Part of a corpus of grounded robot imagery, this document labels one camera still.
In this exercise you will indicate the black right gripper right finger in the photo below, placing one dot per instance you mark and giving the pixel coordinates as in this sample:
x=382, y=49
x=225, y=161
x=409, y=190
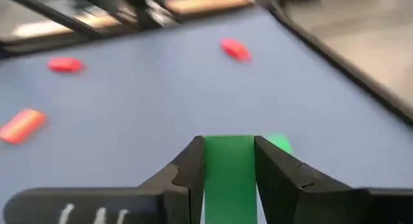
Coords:
x=284, y=191

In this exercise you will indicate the black table frame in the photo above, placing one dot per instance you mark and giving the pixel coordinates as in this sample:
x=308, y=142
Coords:
x=338, y=62

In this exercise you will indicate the red rectangular block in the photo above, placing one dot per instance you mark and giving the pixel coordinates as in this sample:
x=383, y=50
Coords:
x=65, y=65

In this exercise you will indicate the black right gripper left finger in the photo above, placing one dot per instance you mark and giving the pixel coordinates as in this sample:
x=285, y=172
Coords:
x=187, y=185

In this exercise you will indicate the small green block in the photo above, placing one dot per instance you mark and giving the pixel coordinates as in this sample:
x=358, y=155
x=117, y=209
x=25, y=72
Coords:
x=281, y=141

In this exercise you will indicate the long green block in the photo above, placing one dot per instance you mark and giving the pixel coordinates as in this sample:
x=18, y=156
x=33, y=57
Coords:
x=229, y=179

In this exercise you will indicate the wooden table side board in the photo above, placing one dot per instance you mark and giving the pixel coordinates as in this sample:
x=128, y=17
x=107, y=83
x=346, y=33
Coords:
x=206, y=1

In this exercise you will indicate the orange rectangular block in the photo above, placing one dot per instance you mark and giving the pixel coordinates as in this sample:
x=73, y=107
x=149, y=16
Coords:
x=235, y=49
x=22, y=125

